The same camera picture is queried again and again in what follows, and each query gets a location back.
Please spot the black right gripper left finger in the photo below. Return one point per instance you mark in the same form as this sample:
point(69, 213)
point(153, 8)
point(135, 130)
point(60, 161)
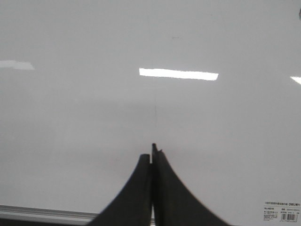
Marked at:
point(132, 206)

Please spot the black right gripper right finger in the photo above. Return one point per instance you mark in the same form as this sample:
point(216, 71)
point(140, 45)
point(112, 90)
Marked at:
point(174, 204)

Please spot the white product label sticker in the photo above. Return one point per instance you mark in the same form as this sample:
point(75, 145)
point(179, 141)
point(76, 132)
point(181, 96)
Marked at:
point(287, 212)

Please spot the white whiteboard with aluminium frame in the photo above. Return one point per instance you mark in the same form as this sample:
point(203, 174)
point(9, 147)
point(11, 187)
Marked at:
point(86, 87)

